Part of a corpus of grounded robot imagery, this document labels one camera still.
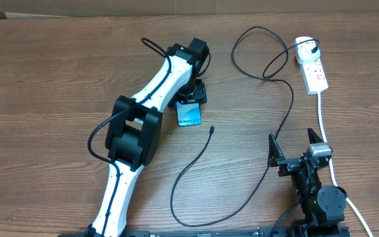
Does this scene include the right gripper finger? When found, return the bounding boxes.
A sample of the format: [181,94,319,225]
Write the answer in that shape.
[268,134,285,167]
[307,128,323,144]

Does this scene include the blue Galaxy smartphone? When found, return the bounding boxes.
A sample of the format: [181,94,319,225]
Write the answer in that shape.
[176,101,202,127]

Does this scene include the black USB charging cable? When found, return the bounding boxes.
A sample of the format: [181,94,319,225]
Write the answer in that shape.
[170,26,320,228]

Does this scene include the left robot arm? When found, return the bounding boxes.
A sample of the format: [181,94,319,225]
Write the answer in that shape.
[84,38,211,236]

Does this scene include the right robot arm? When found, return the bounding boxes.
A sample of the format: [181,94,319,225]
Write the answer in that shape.
[268,128,350,236]

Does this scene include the white charger plug adapter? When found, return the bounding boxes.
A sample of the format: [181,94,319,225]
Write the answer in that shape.
[294,36,320,65]

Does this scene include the white power strip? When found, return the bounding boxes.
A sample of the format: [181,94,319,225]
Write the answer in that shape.
[300,59,328,95]

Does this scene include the white power strip cord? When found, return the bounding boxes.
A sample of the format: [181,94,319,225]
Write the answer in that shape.
[316,92,374,237]

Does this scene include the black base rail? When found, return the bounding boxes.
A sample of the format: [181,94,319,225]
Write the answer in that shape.
[58,227,351,237]

